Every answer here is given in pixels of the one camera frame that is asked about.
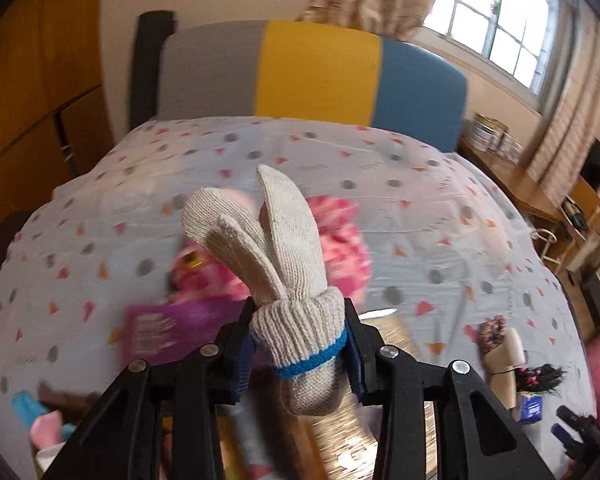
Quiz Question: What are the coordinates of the brown satin scrunchie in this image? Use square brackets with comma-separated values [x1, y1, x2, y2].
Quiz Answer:
[480, 316, 508, 358]

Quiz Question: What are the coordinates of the beige sock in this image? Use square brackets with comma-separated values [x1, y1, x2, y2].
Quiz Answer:
[485, 327, 526, 408]

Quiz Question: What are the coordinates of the ornate gold tissue box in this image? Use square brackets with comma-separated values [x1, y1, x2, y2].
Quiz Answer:
[220, 310, 431, 480]

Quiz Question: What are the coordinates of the wooden side desk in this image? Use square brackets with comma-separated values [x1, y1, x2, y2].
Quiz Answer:
[460, 137, 600, 231]

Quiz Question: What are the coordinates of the wooden wardrobe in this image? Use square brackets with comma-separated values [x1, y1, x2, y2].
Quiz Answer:
[0, 0, 113, 241]

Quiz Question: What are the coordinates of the window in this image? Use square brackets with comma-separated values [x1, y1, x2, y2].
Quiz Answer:
[422, 0, 566, 96]

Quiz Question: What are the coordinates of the pale blue patterned tablecloth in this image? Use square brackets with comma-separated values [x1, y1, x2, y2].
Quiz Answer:
[0, 116, 598, 480]

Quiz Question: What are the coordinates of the pink spotted plush toy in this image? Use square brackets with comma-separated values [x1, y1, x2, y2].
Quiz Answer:
[167, 187, 373, 306]

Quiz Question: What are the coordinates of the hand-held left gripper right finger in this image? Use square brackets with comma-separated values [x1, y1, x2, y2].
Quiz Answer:
[342, 297, 556, 480]

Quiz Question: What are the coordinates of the grey yellow blue bench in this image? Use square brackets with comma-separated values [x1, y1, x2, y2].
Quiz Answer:
[0, 10, 468, 306]

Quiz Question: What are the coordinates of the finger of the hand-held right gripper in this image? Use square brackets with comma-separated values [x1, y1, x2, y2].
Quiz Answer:
[551, 424, 588, 463]
[556, 406, 598, 433]

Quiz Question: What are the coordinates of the blue plush toy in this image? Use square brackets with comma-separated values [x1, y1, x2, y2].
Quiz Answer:
[10, 392, 63, 448]

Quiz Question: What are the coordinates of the small metal can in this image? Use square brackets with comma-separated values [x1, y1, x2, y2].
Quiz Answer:
[497, 132, 523, 163]

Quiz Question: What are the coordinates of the black beaded hair wig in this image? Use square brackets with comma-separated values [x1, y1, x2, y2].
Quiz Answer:
[515, 364, 567, 393]

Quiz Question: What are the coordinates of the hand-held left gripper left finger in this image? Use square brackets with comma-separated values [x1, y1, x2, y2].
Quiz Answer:
[42, 297, 257, 480]

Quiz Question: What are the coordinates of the white knit glove blue trim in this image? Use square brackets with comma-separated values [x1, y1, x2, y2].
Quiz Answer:
[181, 164, 346, 417]

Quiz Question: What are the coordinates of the purple carton box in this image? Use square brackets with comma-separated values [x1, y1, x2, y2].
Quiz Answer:
[122, 300, 246, 368]

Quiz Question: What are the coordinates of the blue tissue packet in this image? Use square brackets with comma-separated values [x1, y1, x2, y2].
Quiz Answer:
[519, 394, 545, 423]

